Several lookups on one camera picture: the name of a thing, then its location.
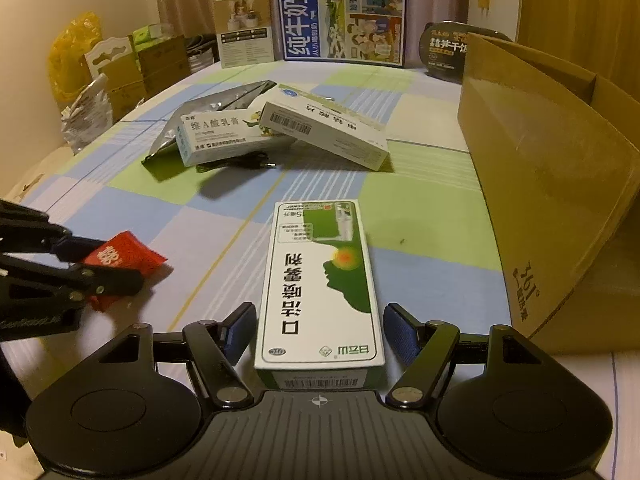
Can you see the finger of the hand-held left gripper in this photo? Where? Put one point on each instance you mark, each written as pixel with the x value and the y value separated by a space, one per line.
pixel 110 282
pixel 55 242

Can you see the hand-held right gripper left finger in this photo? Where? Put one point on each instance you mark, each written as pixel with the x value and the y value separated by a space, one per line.
pixel 240 332

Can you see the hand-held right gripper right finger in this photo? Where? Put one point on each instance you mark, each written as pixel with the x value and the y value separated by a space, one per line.
pixel 400 332

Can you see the red packet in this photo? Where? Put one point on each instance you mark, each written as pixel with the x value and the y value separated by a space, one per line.
pixel 127 252

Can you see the green and white spray box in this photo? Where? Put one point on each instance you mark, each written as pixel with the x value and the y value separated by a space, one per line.
pixel 320 285

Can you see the white ointment box blue print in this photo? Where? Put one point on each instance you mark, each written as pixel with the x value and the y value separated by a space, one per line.
pixel 215 135

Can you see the large cardboard box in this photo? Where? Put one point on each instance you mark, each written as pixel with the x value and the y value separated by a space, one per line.
pixel 540 185

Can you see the silver foil pouch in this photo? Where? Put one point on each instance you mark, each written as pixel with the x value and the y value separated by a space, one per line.
pixel 210 102

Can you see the long white tablet box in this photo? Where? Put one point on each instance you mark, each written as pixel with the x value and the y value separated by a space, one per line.
pixel 325 135

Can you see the checked cloth desktop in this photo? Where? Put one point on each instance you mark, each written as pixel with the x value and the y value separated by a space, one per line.
pixel 425 240

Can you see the white plastic bag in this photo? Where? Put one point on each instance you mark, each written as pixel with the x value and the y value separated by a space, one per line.
pixel 87 115

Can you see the yellow plastic bag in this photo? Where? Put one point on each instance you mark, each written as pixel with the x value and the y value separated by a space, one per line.
pixel 67 60

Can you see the brown cardboard carton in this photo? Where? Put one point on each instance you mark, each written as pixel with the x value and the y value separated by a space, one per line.
pixel 165 62

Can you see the green tissue packs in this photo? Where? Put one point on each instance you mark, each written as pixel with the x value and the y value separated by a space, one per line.
pixel 147 34

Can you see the black instant food bowl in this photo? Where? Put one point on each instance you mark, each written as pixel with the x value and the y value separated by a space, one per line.
pixel 442 52

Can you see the beige product box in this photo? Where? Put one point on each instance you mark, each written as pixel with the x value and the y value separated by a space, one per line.
pixel 245 30

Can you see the blue milk carton box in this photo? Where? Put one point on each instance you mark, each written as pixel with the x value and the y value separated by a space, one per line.
pixel 345 15

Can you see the wooden wardrobe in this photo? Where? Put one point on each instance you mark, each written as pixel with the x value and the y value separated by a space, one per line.
pixel 575 0

